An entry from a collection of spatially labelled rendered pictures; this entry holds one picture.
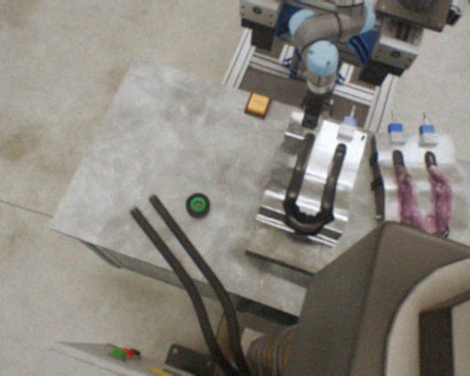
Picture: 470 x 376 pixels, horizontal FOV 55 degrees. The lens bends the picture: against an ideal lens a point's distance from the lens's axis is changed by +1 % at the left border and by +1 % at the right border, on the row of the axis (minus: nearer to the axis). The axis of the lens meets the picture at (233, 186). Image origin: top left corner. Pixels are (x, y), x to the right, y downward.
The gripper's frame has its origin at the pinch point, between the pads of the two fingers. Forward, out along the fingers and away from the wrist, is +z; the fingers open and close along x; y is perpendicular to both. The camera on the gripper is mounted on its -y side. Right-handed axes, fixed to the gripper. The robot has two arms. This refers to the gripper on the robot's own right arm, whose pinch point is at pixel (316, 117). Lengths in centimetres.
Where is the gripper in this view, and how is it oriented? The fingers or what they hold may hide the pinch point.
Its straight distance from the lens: 149.8
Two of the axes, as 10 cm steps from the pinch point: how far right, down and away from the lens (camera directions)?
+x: -9.4, -2.8, 2.2
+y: 3.2, -9.3, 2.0
